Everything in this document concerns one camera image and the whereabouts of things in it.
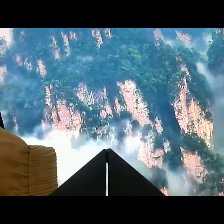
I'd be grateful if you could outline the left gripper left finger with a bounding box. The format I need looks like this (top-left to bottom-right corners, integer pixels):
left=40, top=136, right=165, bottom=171
left=50, top=148, right=108, bottom=197

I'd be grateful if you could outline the brown garment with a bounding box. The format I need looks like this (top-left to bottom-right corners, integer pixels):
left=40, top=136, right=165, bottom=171
left=0, top=126, right=59, bottom=197

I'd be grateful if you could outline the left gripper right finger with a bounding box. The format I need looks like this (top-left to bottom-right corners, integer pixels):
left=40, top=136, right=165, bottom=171
left=107, top=148, right=166, bottom=197

